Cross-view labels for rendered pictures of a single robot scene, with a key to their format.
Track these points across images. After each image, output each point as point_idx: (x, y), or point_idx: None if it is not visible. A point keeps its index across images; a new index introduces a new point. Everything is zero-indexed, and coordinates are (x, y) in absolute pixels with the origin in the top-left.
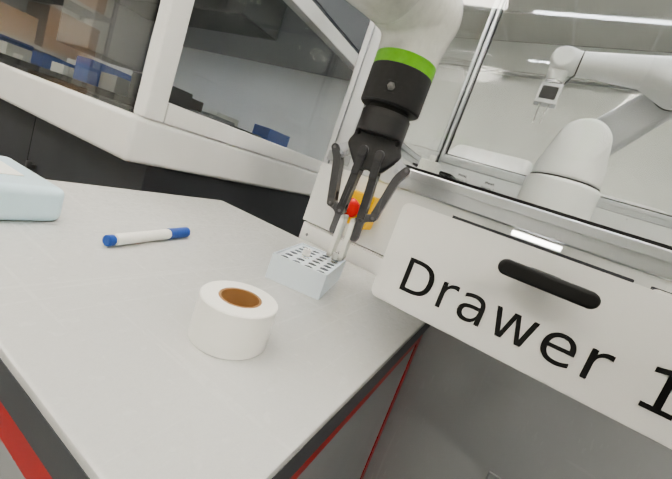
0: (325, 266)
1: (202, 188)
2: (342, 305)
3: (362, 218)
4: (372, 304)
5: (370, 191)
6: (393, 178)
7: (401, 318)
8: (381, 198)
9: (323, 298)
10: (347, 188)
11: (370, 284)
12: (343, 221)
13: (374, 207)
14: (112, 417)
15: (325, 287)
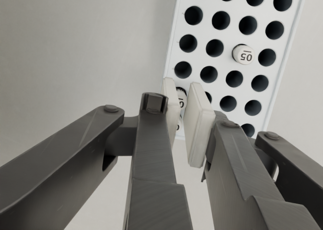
0: (192, 51)
1: None
2: None
3: (144, 111)
4: (81, 51)
5: (144, 155)
6: (11, 199)
7: (23, 33)
8: (85, 139)
9: None
10: (249, 162)
11: None
12: (199, 107)
13: (110, 124)
14: None
15: None
